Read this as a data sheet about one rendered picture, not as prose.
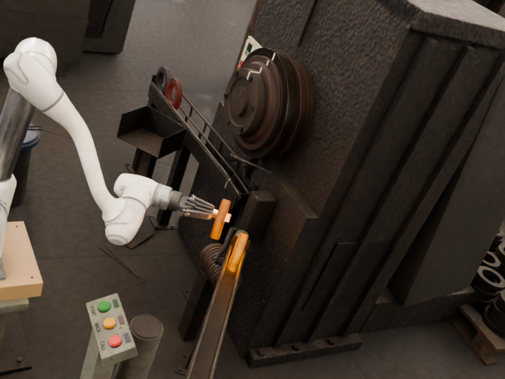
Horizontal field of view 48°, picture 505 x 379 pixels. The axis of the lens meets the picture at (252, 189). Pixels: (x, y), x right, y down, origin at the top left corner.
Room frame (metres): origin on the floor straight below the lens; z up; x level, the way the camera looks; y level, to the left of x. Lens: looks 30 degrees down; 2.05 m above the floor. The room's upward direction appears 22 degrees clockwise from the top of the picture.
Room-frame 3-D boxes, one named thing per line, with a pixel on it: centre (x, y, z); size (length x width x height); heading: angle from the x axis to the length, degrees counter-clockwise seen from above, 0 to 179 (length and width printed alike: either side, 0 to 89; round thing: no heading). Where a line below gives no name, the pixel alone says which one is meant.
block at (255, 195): (2.13, -0.06, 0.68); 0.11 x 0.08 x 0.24; 127
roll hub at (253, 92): (2.25, 0.17, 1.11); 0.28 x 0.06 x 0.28; 37
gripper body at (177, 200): (1.79, 0.23, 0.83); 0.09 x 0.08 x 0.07; 93
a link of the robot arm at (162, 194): (1.79, 0.30, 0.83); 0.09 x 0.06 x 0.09; 3
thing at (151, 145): (2.55, 0.58, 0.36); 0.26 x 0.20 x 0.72; 72
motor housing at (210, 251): (1.96, 0.00, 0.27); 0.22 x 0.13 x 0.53; 37
